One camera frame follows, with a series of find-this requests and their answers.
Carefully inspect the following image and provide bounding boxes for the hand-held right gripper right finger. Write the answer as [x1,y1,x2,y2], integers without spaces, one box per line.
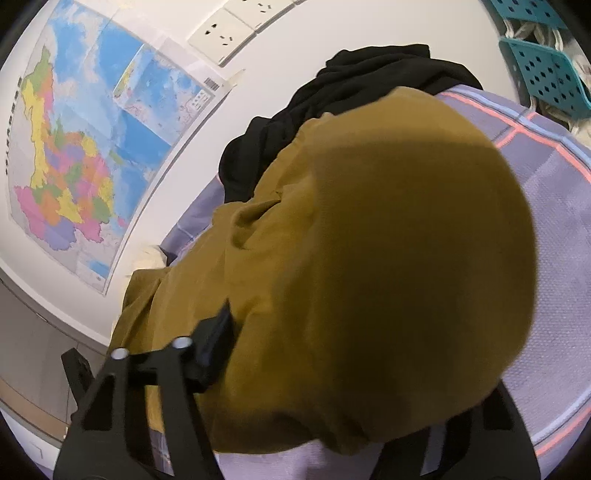
[369,383,541,480]

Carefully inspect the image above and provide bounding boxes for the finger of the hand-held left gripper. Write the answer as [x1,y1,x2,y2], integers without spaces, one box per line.
[61,348,95,418]

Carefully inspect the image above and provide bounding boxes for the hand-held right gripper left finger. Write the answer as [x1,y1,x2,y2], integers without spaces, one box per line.
[53,300,234,480]

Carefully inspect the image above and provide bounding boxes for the olive green jacket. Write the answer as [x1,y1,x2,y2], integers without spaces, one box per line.
[108,88,539,455]

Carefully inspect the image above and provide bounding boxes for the grey wood-edged furniture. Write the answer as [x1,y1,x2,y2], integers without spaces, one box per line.
[0,277,112,444]

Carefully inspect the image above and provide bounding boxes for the white fluffy item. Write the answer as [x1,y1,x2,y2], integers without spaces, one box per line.
[134,247,168,274]

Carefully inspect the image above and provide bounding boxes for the purple bed blanket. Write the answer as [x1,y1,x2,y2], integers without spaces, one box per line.
[139,88,591,480]

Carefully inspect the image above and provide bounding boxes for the black cloth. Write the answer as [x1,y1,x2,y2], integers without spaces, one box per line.
[218,44,483,204]

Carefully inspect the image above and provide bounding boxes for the blue perforated basket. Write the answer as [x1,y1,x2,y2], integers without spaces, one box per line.
[489,0,570,29]
[499,37,591,121]

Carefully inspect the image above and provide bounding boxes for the teal perforated plastic baskets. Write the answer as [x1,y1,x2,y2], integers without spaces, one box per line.
[503,18,591,137]

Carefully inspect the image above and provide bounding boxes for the colourful wall map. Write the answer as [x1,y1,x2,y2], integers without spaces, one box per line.
[7,0,245,296]

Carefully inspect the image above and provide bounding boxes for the white wall socket plate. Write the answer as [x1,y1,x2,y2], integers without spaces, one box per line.
[226,0,296,33]
[188,9,257,65]

